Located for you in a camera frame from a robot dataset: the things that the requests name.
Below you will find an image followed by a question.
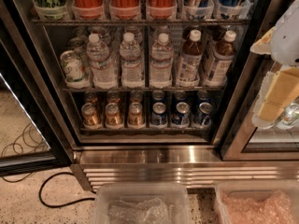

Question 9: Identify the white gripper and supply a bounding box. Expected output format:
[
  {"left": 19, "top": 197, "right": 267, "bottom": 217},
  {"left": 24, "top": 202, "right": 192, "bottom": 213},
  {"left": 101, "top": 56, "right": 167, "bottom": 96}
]
[{"left": 250, "top": 0, "right": 299, "bottom": 129}]

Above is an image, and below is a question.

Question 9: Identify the right blue pepsi can front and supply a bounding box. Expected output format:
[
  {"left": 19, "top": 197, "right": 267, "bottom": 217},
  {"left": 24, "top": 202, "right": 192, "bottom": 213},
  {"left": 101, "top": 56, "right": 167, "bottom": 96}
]
[{"left": 193, "top": 102, "right": 213, "bottom": 128}]

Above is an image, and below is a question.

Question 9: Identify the blue pepsi can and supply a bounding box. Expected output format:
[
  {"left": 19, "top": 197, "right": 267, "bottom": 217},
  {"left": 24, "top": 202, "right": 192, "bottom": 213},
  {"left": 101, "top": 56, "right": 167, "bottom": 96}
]
[
  {"left": 151, "top": 102, "right": 166, "bottom": 125},
  {"left": 193, "top": 102, "right": 213, "bottom": 128},
  {"left": 172, "top": 102, "right": 190, "bottom": 125}
]

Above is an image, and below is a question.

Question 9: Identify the middle blue pepsi can front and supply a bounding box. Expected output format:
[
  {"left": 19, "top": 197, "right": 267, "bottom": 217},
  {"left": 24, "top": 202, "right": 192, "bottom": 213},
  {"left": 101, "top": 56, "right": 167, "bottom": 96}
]
[{"left": 172, "top": 102, "right": 190, "bottom": 125}]

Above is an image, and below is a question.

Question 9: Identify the steel fridge base grille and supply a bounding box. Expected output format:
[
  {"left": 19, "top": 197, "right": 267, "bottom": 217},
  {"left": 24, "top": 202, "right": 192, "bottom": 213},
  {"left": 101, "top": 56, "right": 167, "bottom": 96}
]
[{"left": 70, "top": 146, "right": 299, "bottom": 190}]

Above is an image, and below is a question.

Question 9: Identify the left blue pepsi can front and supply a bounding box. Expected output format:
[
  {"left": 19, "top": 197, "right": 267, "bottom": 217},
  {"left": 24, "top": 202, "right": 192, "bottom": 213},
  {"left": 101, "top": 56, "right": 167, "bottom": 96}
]
[{"left": 151, "top": 102, "right": 166, "bottom": 125}]

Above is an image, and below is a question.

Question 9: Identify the right gold can front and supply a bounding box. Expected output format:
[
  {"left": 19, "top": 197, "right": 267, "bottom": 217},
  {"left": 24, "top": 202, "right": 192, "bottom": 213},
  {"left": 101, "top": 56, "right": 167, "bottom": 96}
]
[{"left": 128, "top": 102, "right": 145, "bottom": 126}]

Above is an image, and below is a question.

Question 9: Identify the gold can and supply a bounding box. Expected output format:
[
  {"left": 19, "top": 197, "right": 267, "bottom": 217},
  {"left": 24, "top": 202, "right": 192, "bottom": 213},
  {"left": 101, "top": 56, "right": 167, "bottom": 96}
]
[
  {"left": 128, "top": 102, "right": 145, "bottom": 126},
  {"left": 105, "top": 103, "right": 122, "bottom": 126},
  {"left": 81, "top": 103, "right": 101, "bottom": 126}
]

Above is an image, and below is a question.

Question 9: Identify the middle gold can front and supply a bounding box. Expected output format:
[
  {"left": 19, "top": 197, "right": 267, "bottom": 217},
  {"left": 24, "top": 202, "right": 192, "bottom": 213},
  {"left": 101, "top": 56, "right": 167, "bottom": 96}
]
[{"left": 105, "top": 103, "right": 122, "bottom": 126}]

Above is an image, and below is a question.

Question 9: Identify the left gold can front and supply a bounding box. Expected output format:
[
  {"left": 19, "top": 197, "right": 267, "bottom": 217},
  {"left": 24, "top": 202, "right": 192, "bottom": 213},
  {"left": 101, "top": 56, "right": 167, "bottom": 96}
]
[{"left": 81, "top": 103, "right": 101, "bottom": 126}]

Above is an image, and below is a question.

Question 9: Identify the open glass fridge door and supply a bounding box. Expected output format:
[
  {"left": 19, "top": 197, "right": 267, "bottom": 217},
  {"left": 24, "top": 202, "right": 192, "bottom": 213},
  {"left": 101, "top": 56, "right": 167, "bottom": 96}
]
[{"left": 0, "top": 4, "right": 72, "bottom": 176}]

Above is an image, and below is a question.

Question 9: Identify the right iced tea bottle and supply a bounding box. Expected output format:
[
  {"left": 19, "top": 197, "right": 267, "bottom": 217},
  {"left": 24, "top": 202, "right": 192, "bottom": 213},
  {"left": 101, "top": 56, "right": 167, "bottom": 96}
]
[{"left": 203, "top": 30, "right": 236, "bottom": 87}]

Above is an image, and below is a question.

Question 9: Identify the iced tea bottle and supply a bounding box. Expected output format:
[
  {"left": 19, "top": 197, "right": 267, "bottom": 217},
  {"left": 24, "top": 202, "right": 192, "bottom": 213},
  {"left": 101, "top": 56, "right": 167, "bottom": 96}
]
[
  {"left": 203, "top": 30, "right": 236, "bottom": 87},
  {"left": 177, "top": 30, "right": 203, "bottom": 87}
]

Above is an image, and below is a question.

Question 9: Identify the left iced tea bottle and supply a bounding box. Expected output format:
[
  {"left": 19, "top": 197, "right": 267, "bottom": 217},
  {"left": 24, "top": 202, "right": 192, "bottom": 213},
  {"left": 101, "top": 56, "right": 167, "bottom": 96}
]
[{"left": 177, "top": 30, "right": 203, "bottom": 87}]

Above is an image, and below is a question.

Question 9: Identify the right water bottle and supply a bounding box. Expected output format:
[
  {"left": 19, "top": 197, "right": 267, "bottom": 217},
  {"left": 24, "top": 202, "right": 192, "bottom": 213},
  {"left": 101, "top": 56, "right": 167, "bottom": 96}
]
[{"left": 149, "top": 33, "right": 174, "bottom": 89}]

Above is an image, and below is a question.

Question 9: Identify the water bottle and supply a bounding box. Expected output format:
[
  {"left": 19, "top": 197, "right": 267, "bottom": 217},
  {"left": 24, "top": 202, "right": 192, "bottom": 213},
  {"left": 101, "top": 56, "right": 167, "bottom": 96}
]
[
  {"left": 87, "top": 34, "right": 118, "bottom": 89},
  {"left": 120, "top": 32, "right": 144, "bottom": 88},
  {"left": 149, "top": 33, "right": 174, "bottom": 89}
]

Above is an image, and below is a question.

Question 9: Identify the pink bubble wrap bin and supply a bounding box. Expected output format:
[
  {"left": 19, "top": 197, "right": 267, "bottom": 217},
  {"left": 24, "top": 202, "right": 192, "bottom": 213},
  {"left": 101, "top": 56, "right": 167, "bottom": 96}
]
[{"left": 214, "top": 180, "right": 299, "bottom": 224}]

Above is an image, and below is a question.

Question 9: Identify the middle water bottle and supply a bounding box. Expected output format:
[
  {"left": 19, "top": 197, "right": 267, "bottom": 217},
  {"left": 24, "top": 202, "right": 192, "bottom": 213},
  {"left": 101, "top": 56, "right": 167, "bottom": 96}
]
[{"left": 120, "top": 32, "right": 144, "bottom": 88}]

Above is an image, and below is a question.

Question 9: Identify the left water bottle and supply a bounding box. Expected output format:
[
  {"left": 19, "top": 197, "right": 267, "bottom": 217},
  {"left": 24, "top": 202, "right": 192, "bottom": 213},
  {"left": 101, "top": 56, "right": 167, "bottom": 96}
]
[{"left": 87, "top": 34, "right": 118, "bottom": 89}]

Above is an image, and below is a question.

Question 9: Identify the clear plastic bin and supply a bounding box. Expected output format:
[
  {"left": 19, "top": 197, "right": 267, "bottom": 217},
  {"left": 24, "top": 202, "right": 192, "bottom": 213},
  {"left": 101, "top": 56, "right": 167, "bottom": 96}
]
[{"left": 91, "top": 182, "right": 192, "bottom": 224}]

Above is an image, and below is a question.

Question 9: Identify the right fridge door frame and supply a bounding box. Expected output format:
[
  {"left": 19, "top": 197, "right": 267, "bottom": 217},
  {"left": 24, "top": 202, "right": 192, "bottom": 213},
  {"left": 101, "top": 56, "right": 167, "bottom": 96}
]
[{"left": 213, "top": 0, "right": 299, "bottom": 161}]

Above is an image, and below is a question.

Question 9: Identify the middle wire shelf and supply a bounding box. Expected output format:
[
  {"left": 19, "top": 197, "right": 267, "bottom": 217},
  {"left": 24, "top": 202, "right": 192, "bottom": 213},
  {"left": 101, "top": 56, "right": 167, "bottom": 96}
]
[{"left": 63, "top": 87, "right": 225, "bottom": 92}]

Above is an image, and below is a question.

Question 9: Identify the wire shelf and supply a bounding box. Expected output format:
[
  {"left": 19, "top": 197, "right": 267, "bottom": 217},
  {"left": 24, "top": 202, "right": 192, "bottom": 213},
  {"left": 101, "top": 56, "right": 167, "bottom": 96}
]
[
  {"left": 32, "top": 19, "right": 250, "bottom": 26},
  {"left": 63, "top": 87, "right": 225, "bottom": 92}
]

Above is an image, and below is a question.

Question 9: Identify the black power cable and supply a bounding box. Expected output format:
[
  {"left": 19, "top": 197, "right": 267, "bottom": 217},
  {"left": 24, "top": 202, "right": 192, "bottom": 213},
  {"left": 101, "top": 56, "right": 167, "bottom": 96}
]
[{"left": 38, "top": 171, "right": 96, "bottom": 209}]

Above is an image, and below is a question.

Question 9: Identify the top wire shelf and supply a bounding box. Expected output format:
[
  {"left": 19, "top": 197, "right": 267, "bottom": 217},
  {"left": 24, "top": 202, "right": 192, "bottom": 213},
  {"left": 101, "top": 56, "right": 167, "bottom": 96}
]
[{"left": 32, "top": 19, "right": 250, "bottom": 26}]

